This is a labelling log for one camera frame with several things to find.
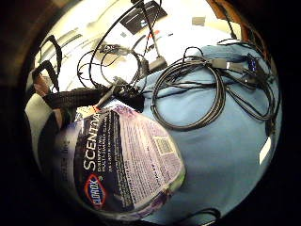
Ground purple label cleaner spray bottle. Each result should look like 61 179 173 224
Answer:
51 104 187 221

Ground black power adapter box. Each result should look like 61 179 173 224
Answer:
146 56 169 73

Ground small grey box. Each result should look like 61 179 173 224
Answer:
191 15 207 27

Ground brown wooden chair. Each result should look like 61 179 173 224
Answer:
206 0 250 36

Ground white paper tag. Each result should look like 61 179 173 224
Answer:
258 136 274 166

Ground blue cloth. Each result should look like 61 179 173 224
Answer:
103 43 283 226

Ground long thin black cable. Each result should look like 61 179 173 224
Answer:
76 0 165 92

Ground black hub with blue light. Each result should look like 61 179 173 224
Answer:
246 53 261 73

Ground tangled thin black cables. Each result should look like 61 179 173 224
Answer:
215 37 280 126

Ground black flat device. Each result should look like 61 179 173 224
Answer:
119 0 169 36

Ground coiled thick black cable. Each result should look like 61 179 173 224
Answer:
150 46 228 132

